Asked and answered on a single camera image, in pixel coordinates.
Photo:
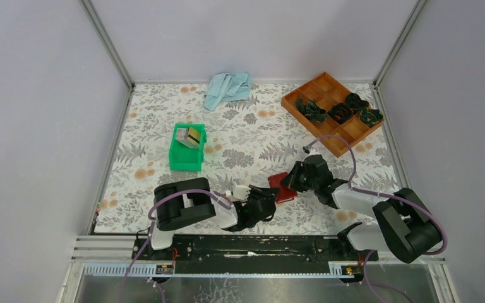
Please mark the dark rolled sock top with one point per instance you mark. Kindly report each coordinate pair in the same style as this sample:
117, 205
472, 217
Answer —
355, 103

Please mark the green plastic bin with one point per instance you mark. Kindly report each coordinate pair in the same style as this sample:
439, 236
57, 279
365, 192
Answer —
182, 158

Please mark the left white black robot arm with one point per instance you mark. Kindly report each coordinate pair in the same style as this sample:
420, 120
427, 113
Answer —
184, 203

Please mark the orange compartment tray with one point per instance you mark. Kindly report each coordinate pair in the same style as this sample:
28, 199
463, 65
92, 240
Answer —
326, 107

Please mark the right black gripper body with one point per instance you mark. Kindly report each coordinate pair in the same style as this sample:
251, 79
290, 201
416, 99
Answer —
300, 182

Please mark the dark rolled sock right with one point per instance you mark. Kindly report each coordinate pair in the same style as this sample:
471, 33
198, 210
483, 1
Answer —
370, 117

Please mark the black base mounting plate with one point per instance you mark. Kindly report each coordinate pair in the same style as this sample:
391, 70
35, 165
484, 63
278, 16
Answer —
253, 254

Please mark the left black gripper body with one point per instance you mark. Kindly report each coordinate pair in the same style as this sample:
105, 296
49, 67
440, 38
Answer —
250, 198

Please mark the dark rolled sock middle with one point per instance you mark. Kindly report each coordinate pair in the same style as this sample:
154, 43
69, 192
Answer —
340, 113

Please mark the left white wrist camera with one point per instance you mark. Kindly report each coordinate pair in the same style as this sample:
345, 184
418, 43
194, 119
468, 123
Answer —
238, 192

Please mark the dark rolled sock left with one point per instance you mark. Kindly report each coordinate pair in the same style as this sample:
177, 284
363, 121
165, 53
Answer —
311, 111

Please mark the light blue cloth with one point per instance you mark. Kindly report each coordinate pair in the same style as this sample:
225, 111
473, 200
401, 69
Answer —
227, 87

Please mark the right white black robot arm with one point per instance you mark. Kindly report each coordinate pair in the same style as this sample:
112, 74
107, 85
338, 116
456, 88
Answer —
403, 226

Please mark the dark rolled sock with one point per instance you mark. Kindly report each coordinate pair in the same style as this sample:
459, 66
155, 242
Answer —
311, 111
370, 117
340, 113
355, 103

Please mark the red leather card holder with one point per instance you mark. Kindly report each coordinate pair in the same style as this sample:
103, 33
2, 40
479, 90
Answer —
285, 194

